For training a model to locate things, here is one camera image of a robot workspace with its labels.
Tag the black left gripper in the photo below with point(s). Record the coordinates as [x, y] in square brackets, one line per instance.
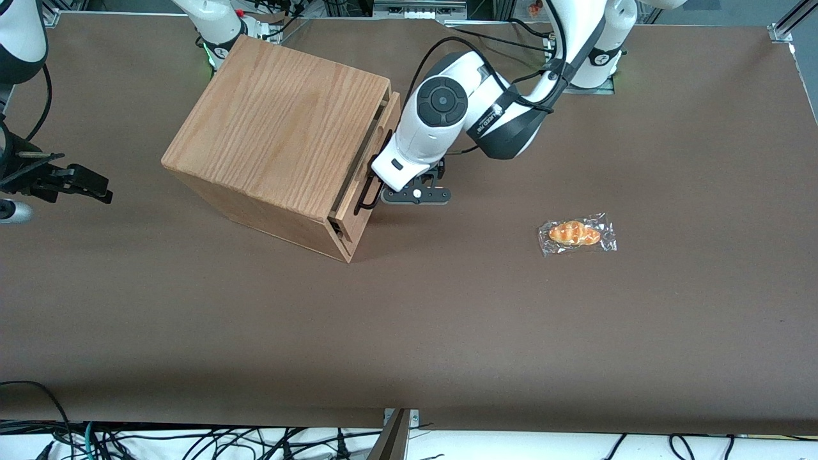
[441, 169]

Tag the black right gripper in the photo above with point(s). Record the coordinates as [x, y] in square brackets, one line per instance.
[27, 179]

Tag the wooden drawer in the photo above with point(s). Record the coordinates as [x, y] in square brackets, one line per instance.
[354, 225]

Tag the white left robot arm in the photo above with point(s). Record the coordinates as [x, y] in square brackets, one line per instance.
[441, 121]

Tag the wooden cabinet box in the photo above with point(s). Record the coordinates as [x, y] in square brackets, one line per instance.
[275, 128]

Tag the grey background device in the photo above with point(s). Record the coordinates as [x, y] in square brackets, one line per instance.
[418, 9]

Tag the packaged bread roll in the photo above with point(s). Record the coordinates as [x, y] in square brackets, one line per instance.
[575, 234]

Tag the orange background toy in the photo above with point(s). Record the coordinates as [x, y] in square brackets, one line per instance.
[534, 9]

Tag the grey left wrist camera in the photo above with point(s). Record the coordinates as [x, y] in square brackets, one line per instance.
[415, 194]

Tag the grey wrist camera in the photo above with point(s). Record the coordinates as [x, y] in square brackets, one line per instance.
[415, 194]
[13, 212]

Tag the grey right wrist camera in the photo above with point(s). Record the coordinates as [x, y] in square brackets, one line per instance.
[13, 212]

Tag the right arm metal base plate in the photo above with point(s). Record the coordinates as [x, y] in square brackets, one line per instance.
[262, 29]

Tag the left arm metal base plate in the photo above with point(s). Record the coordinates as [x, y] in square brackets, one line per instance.
[591, 91]

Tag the metal table edge bracket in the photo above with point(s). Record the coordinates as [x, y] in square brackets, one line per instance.
[402, 434]

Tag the aluminium corner bracket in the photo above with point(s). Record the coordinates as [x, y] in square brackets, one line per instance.
[781, 33]

